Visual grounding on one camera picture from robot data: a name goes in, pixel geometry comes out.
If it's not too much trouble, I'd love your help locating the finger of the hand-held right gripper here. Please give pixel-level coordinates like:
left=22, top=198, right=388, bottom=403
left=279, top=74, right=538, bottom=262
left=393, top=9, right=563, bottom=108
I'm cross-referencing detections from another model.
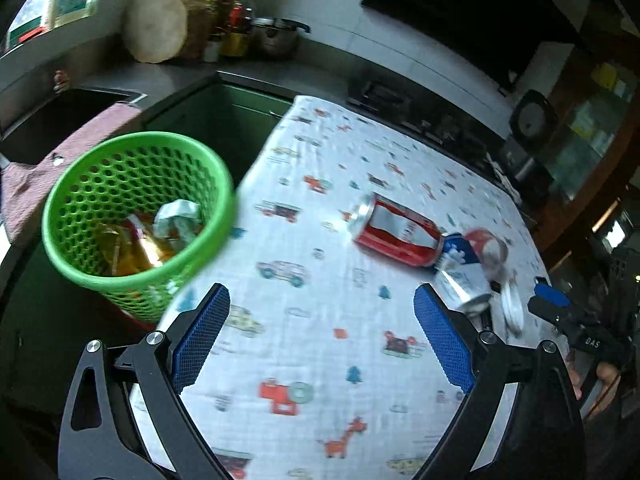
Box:
left=527, top=296, right=586, bottom=333
left=534, top=282, right=571, bottom=311

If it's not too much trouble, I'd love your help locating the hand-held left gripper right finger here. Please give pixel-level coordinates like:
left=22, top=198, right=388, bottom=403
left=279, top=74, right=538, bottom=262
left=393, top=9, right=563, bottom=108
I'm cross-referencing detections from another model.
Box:
left=413, top=282, right=586, bottom=480

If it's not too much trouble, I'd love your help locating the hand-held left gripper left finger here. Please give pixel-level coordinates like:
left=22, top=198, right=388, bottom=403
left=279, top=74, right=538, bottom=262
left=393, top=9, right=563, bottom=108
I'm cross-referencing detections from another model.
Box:
left=57, top=282, right=232, bottom=480

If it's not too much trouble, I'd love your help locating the blue and silver can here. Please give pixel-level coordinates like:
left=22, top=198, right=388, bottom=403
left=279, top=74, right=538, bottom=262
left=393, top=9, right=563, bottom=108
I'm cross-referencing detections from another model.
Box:
left=432, top=232, right=493, bottom=317

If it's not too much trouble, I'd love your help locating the red drink can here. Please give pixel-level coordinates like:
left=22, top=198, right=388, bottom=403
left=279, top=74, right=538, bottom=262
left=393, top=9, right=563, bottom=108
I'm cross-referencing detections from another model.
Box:
left=465, top=228, right=509, bottom=281

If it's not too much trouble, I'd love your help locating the yellow plastic wrapper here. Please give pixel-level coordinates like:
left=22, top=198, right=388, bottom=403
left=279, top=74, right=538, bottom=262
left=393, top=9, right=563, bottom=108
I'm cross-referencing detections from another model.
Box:
left=95, top=222, right=173, bottom=277

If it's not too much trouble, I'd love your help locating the red cola can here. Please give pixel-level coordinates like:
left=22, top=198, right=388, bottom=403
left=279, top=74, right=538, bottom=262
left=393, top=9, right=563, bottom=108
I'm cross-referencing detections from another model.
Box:
left=348, top=192, right=445, bottom=267

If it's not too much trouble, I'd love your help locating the white paper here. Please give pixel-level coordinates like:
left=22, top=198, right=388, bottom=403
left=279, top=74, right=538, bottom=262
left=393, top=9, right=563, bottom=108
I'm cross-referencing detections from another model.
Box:
left=154, top=200, right=205, bottom=238

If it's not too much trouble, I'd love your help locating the green perforated plastic basket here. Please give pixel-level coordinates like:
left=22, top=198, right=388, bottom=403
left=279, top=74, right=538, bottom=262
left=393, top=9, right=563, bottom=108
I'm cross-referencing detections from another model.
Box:
left=41, top=131, right=236, bottom=323

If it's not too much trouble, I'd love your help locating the person's right hand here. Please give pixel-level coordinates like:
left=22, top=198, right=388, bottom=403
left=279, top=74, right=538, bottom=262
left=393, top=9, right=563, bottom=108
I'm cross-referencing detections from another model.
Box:
left=569, top=357, right=622, bottom=402

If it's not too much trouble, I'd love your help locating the white round lid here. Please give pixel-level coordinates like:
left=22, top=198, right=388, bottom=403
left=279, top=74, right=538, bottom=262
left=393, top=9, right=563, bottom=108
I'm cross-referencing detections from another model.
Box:
left=501, top=280, right=524, bottom=333

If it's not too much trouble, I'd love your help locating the printed white tablecloth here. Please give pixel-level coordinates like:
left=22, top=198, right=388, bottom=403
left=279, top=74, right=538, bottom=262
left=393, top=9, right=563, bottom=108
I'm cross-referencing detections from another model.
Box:
left=127, top=95, right=551, bottom=480

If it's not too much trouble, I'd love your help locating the wooden glass cabinet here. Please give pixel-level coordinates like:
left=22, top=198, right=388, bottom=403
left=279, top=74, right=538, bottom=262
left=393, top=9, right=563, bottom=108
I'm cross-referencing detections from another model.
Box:
left=540, top=45, right=640, bottom=241

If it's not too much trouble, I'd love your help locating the black rice cooker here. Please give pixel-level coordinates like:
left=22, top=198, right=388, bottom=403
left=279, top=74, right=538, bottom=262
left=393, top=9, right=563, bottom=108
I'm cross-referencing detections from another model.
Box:
left=500, top=89, right=560, bottom=181

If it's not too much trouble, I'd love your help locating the green kitchen cabinet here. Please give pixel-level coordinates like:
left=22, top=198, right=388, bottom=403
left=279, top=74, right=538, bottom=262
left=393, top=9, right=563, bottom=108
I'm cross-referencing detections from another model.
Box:
left=145, top=72, right=296, bottom=201

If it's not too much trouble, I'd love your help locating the pink towel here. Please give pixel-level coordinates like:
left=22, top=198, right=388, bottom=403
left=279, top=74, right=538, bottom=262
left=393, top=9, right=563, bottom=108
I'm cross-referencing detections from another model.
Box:
left=0, top=102, right=143, bottom=246

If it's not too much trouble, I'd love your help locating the black gas stove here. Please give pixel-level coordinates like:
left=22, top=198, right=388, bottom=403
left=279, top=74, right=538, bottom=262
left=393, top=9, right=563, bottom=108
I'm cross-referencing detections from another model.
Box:
left=347, top=77, right=501, bottom=161

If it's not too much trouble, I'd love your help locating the kitchen sink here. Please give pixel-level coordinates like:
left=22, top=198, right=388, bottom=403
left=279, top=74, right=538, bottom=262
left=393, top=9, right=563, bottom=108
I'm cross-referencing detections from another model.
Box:
left=0, top=87, right=148, bottom=166

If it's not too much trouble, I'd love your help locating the black range hood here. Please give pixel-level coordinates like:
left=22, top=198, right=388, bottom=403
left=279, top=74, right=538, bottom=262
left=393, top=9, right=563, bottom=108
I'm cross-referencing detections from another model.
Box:
left=361, top=0, right=591, bottom=93

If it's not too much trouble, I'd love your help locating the steel pot with lid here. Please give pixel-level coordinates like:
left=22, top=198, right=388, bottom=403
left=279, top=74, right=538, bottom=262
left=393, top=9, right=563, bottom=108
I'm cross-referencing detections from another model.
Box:
left=252, top=17, right=311, bottom=58

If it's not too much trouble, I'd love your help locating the round wooden chopping block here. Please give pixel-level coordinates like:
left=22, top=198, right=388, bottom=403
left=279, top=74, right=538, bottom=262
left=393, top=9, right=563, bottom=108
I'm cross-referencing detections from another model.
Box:
left=124, top=0, right=211, bottom=64

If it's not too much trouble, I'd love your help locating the group of sauce bottles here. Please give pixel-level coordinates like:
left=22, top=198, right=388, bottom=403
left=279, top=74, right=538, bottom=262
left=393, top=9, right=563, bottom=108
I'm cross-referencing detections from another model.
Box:
left=227, top=0, right=256, bottom=36

